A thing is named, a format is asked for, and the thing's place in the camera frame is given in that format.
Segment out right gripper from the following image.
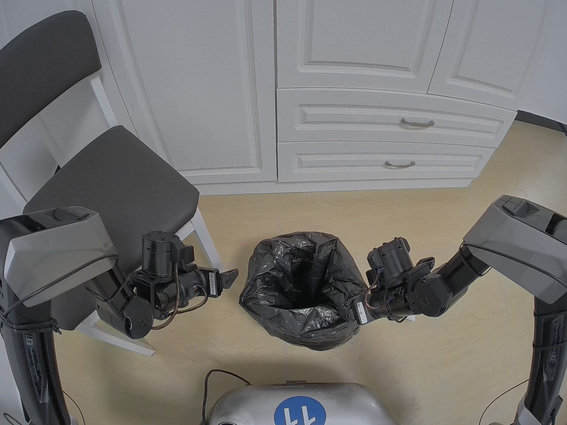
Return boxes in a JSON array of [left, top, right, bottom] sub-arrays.
[[351, 291, 393, 327]]

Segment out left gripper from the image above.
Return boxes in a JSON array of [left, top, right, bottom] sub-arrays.
[[194, 267, 240, 302]]

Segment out black plastic bag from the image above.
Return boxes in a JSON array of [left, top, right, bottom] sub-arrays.
[[239, 232, 370, 352]]

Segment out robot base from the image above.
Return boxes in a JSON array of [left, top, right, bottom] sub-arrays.
[[208, 381, 396, 425]]

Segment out white chair grey cushions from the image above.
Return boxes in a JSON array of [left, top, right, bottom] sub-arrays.
[[0, 10, 231, 357]]

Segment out white wardrobe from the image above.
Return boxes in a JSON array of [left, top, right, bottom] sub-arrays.
[[86, 0, 550, 196]]

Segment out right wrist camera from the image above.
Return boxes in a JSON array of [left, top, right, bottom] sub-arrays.
[[367, 248, 385, 278]]

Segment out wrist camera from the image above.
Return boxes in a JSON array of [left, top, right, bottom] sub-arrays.
[[367, 248, 385, 278], [176, 244, 197, 274]]

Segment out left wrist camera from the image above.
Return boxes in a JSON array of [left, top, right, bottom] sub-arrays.
[[176, 244, 197, 274]]

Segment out black cable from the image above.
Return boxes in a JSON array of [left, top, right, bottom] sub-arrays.
[[201, 369, 254, 424]]

